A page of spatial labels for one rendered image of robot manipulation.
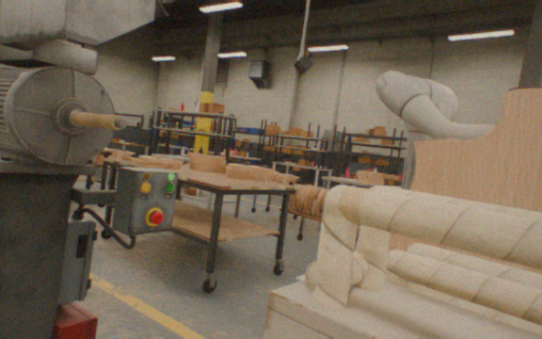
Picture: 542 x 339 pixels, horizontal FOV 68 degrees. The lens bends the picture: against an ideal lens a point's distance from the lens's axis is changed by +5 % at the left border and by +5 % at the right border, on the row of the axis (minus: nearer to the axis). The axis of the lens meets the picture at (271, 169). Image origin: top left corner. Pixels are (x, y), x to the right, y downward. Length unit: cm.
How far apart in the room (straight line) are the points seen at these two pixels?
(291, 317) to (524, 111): 45
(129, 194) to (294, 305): 95
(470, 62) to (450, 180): 1149
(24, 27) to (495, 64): 1153
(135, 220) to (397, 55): 1192
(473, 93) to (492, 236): 1164
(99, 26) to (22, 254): 72
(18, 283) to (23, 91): 55
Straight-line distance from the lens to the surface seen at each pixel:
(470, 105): 1188
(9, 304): 138
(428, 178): 69
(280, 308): 38
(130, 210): 125
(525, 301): 48
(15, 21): 104
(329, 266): 36
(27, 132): 111
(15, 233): 131
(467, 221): 31
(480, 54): 1216
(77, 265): 145
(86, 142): 116
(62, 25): 85
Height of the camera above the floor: 124
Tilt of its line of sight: 3 degrees down
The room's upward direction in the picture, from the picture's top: 7 degrees clockwise
